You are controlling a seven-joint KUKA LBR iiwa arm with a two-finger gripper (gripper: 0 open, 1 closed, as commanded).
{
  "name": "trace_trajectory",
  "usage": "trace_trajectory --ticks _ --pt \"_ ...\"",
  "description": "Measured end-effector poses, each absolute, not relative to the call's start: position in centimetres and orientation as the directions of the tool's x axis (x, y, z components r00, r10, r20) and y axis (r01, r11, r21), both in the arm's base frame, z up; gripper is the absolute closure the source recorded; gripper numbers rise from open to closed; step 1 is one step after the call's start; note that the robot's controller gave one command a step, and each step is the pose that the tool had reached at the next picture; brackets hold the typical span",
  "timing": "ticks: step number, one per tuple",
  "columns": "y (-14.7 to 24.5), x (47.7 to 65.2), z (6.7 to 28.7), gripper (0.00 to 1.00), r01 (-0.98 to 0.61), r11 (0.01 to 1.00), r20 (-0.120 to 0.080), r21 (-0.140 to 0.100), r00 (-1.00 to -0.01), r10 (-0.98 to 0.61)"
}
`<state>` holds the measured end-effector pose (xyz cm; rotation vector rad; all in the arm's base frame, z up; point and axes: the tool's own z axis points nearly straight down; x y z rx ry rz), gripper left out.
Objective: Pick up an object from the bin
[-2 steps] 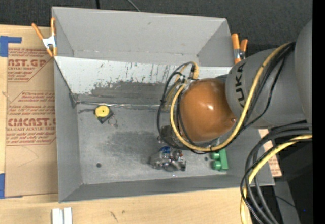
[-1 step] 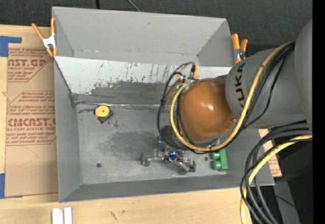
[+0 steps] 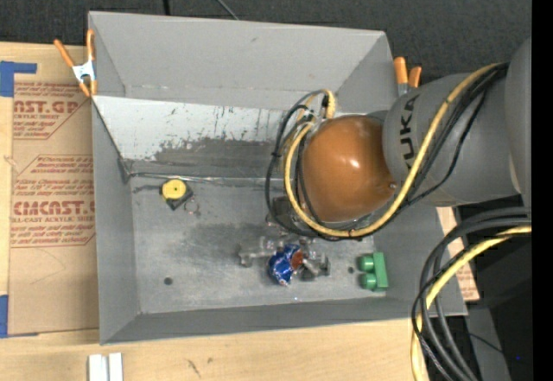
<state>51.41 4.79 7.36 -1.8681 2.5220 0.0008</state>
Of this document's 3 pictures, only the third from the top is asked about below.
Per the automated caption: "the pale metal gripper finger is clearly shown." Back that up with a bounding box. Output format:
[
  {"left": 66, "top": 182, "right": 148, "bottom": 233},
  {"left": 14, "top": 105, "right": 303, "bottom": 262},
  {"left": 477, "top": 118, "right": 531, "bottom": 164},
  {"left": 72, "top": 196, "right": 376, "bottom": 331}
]
[
  {"left": 236, "top": 235, "right": 283, "bottom": 268},
  {"left": 300, "top": 247, "right": 332, "bottom": 282}
]

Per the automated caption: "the blue and red packet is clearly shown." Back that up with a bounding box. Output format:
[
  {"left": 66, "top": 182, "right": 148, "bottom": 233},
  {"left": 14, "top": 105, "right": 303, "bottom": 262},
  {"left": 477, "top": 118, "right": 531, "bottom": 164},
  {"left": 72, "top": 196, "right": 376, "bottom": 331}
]
[{"left": 267, "top": 243, "right": 306, "bottom": 288}]

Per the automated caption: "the grey metal bin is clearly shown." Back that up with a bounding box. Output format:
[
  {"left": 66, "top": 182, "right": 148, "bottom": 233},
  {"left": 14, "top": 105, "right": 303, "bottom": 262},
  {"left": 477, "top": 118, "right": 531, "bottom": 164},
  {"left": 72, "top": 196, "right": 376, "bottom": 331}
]
[{"left": 87, "top": 10, "right": 470, "bottom": 346}]

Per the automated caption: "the green block with two studs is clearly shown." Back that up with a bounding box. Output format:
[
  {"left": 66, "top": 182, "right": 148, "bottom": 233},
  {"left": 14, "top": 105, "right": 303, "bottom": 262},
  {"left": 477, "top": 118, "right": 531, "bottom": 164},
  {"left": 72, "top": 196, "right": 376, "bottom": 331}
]
[{"left": 354, "top": 251, "right": 390, "bottom": 292}]

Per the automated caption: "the yellow and black tape measure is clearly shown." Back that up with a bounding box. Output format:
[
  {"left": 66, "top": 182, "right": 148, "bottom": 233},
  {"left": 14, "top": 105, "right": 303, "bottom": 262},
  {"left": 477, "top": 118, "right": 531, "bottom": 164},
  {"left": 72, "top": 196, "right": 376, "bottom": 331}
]
[{"left": 161, "top": 179, "right": 194, "bottom": 212}]

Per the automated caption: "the brown cardboard board, red print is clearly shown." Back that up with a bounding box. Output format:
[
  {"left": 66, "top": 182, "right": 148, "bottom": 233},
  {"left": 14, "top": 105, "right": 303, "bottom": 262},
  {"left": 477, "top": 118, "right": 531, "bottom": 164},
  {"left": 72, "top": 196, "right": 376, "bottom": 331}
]
[{"left": 0, "top": 41, "right": 101, "bottom": 338}]

